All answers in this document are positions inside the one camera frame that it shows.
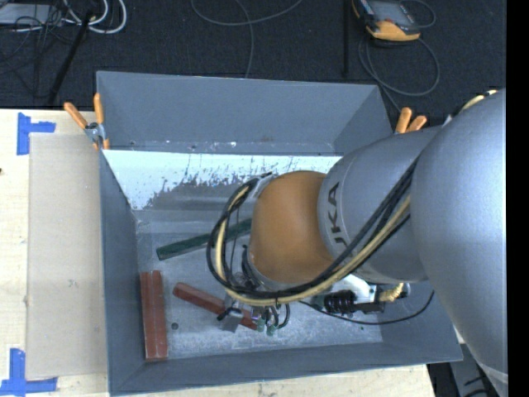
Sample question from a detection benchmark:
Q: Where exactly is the pale grey metal gripper finger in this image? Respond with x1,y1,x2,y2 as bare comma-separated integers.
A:
221,307,244,333

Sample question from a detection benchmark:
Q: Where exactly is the red-brown flat block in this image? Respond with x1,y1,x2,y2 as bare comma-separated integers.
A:
139,270,169,362
172,281,260,331

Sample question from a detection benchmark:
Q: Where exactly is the dark green flat block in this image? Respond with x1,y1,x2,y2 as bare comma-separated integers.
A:
155,218,254,262

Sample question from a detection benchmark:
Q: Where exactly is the pale brown flat board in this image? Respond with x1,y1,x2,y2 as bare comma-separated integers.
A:
25,133,109,380

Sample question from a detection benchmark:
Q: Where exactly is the grey metal bin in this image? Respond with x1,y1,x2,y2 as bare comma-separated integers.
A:
95,70,465,397

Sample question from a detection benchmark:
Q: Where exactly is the black cylinder on white bracket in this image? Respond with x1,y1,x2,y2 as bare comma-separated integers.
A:
310,274,411,317

